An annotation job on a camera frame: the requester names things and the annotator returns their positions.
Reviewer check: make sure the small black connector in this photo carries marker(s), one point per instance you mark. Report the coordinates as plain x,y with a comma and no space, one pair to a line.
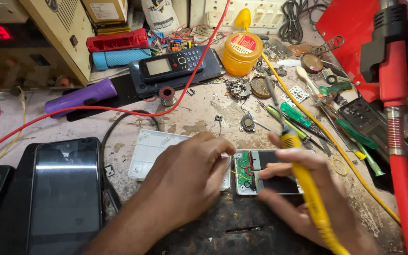
109,171

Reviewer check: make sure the heap of electronic parts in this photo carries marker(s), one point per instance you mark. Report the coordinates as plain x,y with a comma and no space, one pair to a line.
182,40

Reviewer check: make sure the person's right hand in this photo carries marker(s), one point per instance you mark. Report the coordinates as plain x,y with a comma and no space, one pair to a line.
326,202

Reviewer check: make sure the red flashlight casing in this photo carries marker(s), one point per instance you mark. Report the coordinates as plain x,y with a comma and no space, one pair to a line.
117,40

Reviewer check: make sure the green plastic tool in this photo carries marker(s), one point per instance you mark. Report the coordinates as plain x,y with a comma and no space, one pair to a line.
337,87

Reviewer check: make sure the yellow-green screwdriver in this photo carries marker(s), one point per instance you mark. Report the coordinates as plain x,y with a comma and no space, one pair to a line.
278,117

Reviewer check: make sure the dark blue smartphone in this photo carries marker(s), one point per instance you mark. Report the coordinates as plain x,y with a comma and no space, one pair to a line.
147,88

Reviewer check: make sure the white plastic cover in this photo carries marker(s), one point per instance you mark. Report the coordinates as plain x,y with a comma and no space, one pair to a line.
149,152

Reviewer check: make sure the large black smartphone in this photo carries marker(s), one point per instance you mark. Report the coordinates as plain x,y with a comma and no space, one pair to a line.
66,198

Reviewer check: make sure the yellow flux jar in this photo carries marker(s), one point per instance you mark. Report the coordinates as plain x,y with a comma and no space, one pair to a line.
241,55

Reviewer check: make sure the round metal tin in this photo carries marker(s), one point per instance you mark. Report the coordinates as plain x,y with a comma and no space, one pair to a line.
311,63

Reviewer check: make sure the round brass disc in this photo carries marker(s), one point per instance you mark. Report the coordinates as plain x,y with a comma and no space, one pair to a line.
259,86

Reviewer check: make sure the person's left fingers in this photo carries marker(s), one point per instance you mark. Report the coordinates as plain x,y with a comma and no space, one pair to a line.
215,150

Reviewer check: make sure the metal spring holder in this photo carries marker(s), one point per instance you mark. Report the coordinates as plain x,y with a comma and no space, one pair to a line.
331,44

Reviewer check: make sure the grey metal mechanism part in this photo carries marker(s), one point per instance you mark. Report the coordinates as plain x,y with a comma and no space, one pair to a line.
238,88

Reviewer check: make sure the yellow rubber band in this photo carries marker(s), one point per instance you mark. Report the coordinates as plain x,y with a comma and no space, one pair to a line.
333,166

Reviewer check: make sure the black plastic tray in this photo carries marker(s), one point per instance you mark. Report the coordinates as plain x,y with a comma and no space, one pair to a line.
363,117

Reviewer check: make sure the metal tweezers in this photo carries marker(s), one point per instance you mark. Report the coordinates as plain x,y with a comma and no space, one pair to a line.
319,136

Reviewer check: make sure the white wall switch board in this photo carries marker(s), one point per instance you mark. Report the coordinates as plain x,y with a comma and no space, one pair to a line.
260,16

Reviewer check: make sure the beige power supply unit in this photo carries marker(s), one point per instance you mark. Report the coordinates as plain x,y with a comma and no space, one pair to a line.
30,46

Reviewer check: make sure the long dark green screwdriver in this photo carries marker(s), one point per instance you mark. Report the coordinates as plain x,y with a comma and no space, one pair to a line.
356,134

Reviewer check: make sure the cardboard box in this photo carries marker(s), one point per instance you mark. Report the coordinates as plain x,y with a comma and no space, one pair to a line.
106,10

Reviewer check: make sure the white printed bag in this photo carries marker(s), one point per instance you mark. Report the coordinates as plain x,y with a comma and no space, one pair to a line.
159,16

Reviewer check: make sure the white device with circuit board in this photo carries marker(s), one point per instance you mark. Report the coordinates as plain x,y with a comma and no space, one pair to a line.
278,184

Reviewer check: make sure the white keypad membrane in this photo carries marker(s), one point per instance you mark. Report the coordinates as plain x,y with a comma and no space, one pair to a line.
298,94

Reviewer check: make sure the black keypad phone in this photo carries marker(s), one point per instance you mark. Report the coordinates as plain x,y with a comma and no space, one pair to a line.
170,65

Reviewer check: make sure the red metal stand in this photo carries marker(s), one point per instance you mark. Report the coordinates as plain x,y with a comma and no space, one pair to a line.
345,32

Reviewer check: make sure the white toothbrush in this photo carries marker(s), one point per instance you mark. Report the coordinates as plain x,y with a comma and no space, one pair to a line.
305,79

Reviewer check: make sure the yellow soldering iron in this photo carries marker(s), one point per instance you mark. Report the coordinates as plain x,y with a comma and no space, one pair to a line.
305,177

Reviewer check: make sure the small round speaker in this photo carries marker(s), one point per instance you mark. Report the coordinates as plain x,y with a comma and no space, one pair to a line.
247,124

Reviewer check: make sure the purple flashlight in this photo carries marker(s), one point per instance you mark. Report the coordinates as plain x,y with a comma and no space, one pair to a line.
80,97

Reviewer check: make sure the red and black hot air gun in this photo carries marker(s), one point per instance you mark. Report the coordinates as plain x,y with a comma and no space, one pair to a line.
397,106

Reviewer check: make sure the short green screwdriver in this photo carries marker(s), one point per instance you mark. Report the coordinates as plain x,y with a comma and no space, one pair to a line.
296,114

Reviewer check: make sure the light blue ribbed flashlight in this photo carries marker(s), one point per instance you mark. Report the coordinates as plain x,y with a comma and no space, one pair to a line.
119,58

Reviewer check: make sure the person's left hand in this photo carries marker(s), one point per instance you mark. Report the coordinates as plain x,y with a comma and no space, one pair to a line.
186,173

